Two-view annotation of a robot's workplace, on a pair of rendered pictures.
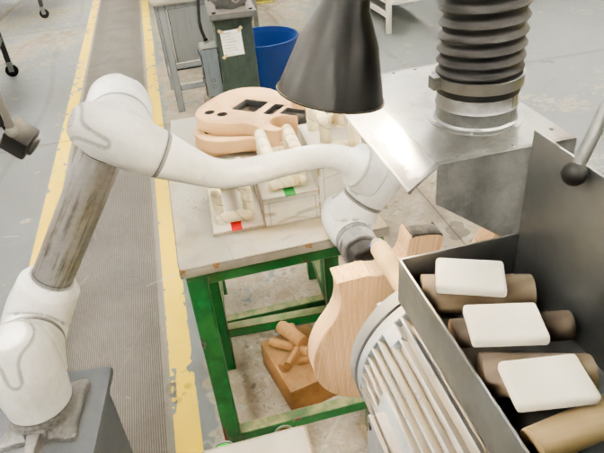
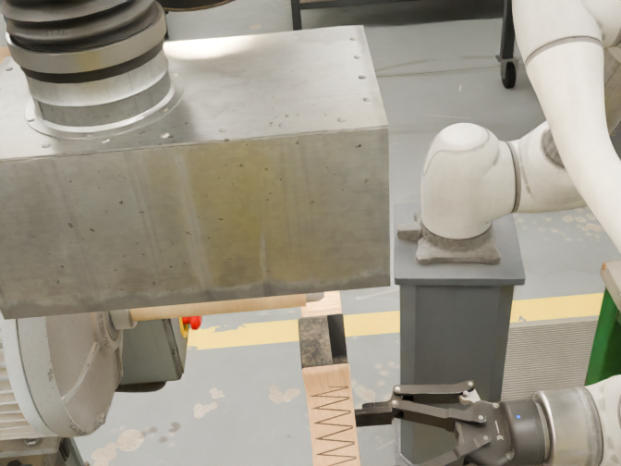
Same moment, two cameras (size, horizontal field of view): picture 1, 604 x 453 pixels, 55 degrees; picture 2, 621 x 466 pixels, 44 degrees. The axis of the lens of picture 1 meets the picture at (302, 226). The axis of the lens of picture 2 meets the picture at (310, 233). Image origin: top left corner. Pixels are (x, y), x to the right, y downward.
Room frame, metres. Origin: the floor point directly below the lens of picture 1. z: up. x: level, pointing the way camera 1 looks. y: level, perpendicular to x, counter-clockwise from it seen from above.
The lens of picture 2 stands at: (0.92, -0.71, 1.78)
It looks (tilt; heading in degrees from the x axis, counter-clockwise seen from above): 37 degrees down; 101
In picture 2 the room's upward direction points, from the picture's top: 5 degrees counter-clockwise
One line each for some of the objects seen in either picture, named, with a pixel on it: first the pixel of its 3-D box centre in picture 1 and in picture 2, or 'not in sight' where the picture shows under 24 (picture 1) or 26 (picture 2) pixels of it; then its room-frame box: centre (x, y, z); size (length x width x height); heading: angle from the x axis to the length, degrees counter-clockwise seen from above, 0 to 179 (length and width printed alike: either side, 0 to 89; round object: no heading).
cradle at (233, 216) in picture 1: (234, 216); not in sight; (1.39, 0.19, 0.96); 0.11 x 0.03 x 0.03; 100
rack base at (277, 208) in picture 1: (283, 185); not in sight; (1.51, 0.04, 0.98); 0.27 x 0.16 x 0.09; 10
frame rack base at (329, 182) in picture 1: (332, 165); not in sight; (1.53, -0.11, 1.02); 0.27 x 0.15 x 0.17; 10
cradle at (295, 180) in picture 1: (287, 182); not in sight; (1.41, 0.03, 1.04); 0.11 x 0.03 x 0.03; 100
